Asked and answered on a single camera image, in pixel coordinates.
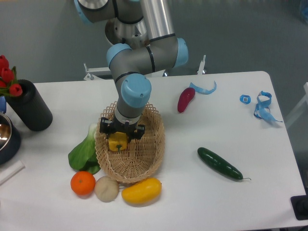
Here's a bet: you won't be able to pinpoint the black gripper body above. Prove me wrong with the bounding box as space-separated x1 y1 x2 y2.
99 117 145 140

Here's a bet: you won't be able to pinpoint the yellow bell pepper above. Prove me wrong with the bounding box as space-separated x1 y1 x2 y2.
108 132 128 152

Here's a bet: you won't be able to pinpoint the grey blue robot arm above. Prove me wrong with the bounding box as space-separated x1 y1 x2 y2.
75 0 189 140

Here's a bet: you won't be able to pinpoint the woven wicker basket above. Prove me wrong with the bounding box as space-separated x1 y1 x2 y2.
94 103 165 183

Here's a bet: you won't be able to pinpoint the green bok choy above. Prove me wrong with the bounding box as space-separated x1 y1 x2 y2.
68 124 100 175

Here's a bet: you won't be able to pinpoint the orange tangerine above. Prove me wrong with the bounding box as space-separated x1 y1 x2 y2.
70 171 96 196

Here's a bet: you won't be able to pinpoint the yellow mango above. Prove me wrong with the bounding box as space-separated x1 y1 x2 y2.
121 178 162 204

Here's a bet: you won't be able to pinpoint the curved blue tape strip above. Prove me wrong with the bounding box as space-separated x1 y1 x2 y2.
189 81 217 95

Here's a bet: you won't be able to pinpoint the dark green cucumber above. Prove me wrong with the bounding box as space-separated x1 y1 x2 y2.
197 147 250 181

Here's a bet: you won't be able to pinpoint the black cylindrical vase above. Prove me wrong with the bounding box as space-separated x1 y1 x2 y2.
5 79 53 131

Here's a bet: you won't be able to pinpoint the dark metal bowl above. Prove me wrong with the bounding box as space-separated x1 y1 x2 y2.
0 113 21 165

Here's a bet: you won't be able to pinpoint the blue object at left edge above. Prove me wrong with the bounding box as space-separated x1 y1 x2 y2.
0 96 7 114

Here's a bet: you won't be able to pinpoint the red tulip flowers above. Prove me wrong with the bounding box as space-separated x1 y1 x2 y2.
0 55 23 97

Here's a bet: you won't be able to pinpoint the tangled blue tape strip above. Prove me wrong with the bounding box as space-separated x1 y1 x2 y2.
253 91 283 124

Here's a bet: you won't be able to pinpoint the black device at corner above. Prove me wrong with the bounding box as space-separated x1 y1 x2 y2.
290 195 308 220

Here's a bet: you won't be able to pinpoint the white frame at right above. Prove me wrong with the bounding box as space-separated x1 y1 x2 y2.
284 82 308 129

